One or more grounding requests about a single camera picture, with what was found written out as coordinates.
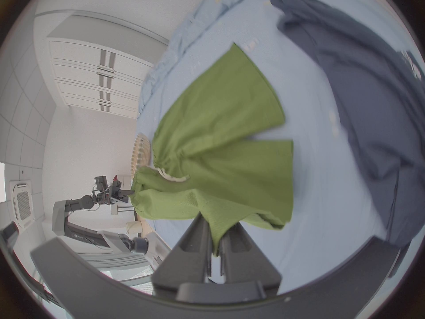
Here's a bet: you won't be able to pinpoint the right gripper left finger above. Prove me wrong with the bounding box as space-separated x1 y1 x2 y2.
151 212 213 294

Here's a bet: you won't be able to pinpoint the white wardrobe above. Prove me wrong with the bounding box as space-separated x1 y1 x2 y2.
33 10 170 114

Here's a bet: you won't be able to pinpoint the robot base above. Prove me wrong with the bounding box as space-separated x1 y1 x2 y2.
78 230 175 280

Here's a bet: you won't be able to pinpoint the bed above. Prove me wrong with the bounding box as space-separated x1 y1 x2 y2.
134 0 425 298

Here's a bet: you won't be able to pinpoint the green shorts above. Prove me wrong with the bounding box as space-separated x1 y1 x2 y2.
131 43 294 258

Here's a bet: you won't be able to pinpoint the dark blue garment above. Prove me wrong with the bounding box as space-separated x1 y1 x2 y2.
270 0 425 250

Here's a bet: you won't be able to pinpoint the pale blue quilt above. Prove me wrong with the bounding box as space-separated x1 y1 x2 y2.
137 0 276 114

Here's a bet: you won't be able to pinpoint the round woven basket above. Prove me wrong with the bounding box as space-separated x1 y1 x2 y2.
130 133 153 179

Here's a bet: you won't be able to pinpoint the white ceiling air conditioner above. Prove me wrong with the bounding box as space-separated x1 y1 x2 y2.
9 179 38 229

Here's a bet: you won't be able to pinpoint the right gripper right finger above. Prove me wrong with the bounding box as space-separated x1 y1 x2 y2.
220 222 283 290

